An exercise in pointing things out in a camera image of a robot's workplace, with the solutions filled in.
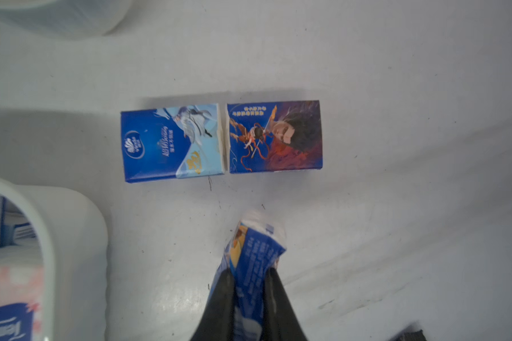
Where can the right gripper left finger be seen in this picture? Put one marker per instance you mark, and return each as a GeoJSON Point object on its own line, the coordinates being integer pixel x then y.
{"type": "Point", "coordinates": [217, 322]}

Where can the blue orange tissue pack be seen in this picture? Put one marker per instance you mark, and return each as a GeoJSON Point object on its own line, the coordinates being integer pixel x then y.
{"type": "Point", "coordinates": [256, 246]}

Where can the blue white tissue pack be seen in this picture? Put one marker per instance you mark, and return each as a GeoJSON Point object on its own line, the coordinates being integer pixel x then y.
{"type": "Point", "coordinates": [172, 142]}

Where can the blue red tissue pack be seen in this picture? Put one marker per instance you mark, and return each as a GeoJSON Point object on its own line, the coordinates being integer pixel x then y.
{"type": "Point", "coordinates": [274, 136]}

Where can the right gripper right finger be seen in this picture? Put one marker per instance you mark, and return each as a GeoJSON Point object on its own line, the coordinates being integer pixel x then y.
{"type": "Point", "coordinates": [280, 322]}

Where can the pink tissue pack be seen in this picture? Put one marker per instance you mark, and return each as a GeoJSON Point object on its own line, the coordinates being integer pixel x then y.
{"type": "Point", "coordinates": [22, 284]}

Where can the white storage box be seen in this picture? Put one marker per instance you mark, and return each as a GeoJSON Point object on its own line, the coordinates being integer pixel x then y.
{"type": "Point", "coordinates": [74, 240]}

